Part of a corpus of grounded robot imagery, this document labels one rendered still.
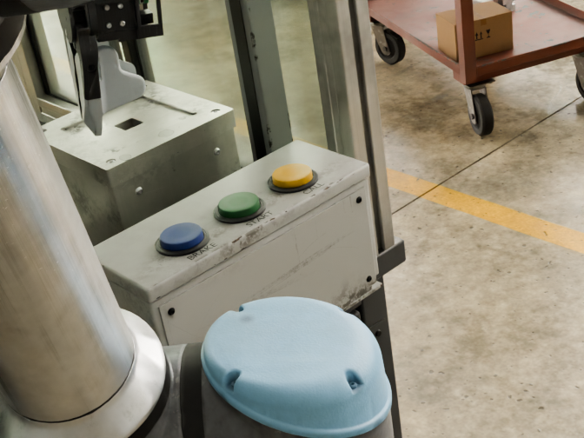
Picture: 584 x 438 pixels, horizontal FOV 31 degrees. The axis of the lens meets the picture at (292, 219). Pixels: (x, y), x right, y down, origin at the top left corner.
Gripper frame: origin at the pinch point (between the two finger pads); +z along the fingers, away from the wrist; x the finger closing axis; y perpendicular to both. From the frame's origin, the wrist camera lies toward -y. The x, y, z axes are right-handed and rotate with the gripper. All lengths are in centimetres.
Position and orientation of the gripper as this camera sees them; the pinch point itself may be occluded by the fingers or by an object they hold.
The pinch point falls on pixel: (88, 122)
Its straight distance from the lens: 100.3
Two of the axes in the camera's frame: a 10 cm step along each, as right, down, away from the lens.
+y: 9.3, -2.0, 3.0
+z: 0.3, 8.7, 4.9
